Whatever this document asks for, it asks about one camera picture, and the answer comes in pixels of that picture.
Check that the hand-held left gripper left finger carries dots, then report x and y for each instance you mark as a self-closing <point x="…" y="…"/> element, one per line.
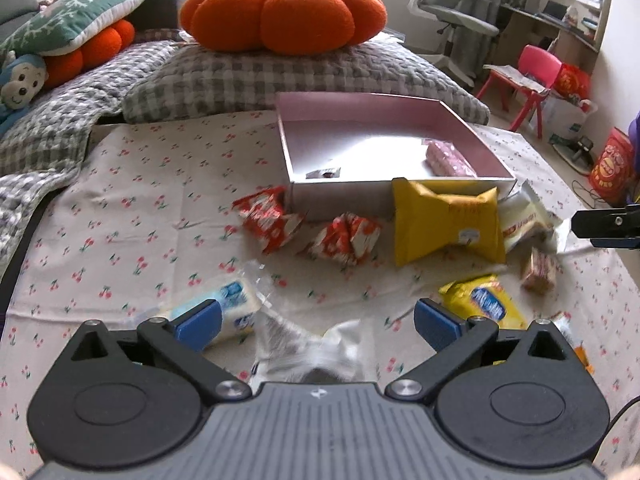
<point x="200" y="322"/>

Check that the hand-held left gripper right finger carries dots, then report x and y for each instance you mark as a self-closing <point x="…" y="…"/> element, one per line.
<point x="436" y="322"/>

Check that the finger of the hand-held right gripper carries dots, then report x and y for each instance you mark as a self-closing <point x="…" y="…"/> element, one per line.
<point x="607" y="222"/>

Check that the white snack packet blue label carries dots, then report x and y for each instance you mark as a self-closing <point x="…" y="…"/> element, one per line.
<point x="235" y="305"/>

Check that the yellow snack packet blue label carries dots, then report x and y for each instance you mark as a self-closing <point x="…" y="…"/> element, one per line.
<point x="480" y="300"/>

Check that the silver snack packet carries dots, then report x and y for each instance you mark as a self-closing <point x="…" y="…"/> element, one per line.
<point x="300" y="350"/>

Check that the pink cardboard box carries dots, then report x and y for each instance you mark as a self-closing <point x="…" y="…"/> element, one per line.
<point x="350" y="195"/>

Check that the red yellow printed bag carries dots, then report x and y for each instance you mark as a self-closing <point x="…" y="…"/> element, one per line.
<point x="612" y="167"/>

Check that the white snack packet red print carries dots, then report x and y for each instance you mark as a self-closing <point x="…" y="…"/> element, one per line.
<point x="525" y="222"/>

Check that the small brown snack packet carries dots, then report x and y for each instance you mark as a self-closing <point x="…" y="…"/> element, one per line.
<point x="539" y="270"/>

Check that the large yellow snack bag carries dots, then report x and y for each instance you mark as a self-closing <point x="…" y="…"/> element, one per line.
<point x="440" y="225"/>

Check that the white shopping bag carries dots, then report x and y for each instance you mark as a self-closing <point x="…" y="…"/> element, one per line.
<point x="565" y="120"/>

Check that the orange snack packet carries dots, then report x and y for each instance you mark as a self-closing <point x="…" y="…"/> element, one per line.
<point x="575" y="340"/>

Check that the cherry print bed sheet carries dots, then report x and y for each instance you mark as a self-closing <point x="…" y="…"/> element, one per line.
<point x="150" y="200"/>

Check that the red gift bag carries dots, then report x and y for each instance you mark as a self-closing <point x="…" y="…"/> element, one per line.
<point x="572" y="82"/>

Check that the pink dotted snack packet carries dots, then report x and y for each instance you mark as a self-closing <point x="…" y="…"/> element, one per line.
<point x="447" y="160"/>

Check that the newspaper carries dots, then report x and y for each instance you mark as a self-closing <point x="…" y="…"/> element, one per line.
<point x="515" y="77"/>

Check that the pink plastic child chair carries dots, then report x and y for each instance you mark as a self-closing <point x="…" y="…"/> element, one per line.
<point x="530" y="60"/>

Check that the small dark wrapped candy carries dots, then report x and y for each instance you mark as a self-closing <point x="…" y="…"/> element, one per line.
<point x="324" y="172"/>

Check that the wooden desk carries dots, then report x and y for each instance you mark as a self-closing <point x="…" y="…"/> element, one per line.
<point x="560" y="30"/>

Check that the grey checkered blanket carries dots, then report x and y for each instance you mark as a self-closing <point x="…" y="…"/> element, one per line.
<point x="65" y="105"/>

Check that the grey checkered pillow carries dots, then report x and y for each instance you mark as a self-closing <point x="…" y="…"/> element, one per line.
<point x="300" y="75"/>

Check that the grey office chair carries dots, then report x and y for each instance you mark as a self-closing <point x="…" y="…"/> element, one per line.
<point x="440" y="5"/>

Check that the small orange pumpkin cushion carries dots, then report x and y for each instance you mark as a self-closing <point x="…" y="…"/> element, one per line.
<point x="95" y="45"/>

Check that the blue monkey plush toy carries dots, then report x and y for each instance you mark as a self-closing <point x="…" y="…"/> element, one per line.
<point x="20" y="80"/>

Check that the dark grey cushion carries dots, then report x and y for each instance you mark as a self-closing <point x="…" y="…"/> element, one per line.
<point x="160" y="10"/>

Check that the large orange pumpkin cushion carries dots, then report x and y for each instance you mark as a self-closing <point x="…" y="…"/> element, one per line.
<point x="280" y="10"/>

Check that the green snowflake pillow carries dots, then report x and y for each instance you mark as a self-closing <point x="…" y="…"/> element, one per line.
<point x="70" y="20"/>

